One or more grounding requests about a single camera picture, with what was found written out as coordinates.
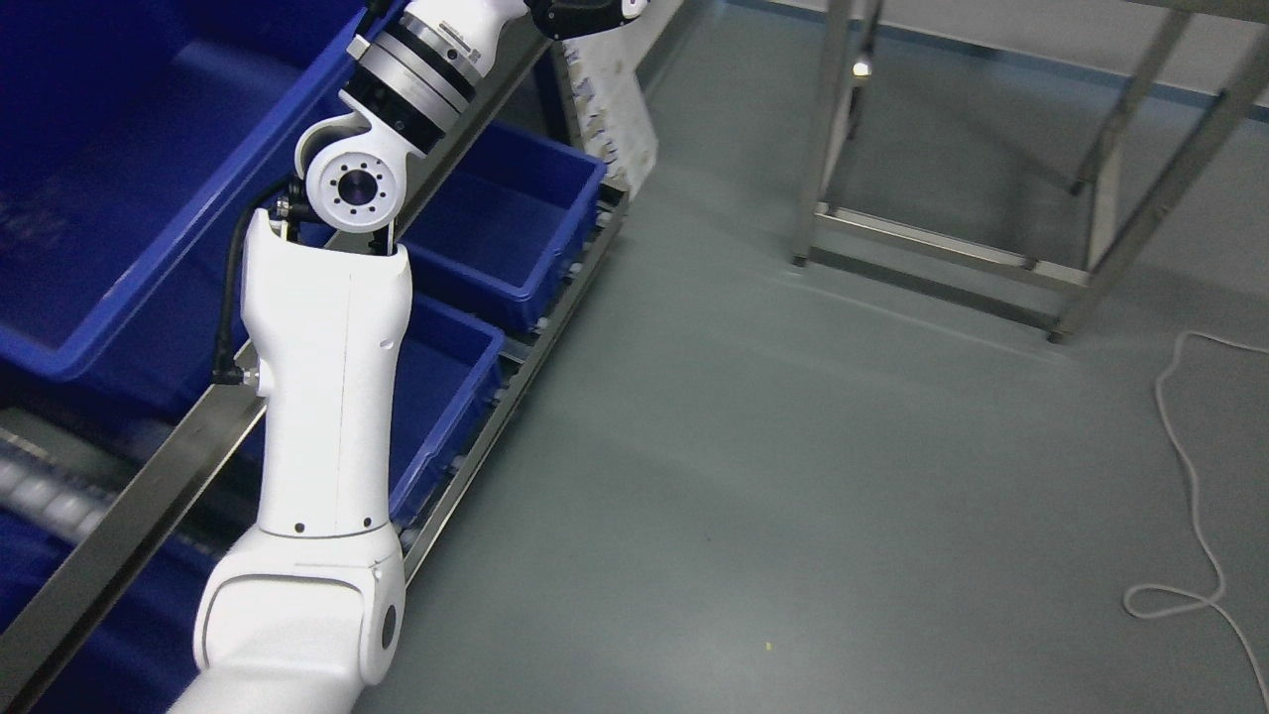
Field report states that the blue bin middle front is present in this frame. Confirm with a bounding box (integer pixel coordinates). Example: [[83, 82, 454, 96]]
[[236, 290, 508, 528]]

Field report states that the blue bin lower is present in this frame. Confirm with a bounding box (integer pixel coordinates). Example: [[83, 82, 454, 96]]
[[1, 510, 245, 713]]

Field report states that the large blue bin upper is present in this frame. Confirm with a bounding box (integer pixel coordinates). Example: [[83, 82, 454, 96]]
[[1, 1, 365, 415]]

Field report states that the white sign with characters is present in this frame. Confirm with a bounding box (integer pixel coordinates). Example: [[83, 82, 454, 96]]
[[562, 1, 683, 195]]

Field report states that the blue bin middle right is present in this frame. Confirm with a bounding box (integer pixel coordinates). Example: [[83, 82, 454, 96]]
[[401, 122, 607, 334]]

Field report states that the stainless steel table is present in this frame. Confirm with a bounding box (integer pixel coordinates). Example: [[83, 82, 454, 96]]
[[788, 1, 1266, 342]]

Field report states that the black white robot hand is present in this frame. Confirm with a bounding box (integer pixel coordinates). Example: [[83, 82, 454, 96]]
[[524, 0, 648, 41]]

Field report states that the white cable on floor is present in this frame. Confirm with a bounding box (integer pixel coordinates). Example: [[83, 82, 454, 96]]
[[1123, 330, 1269, 706]]

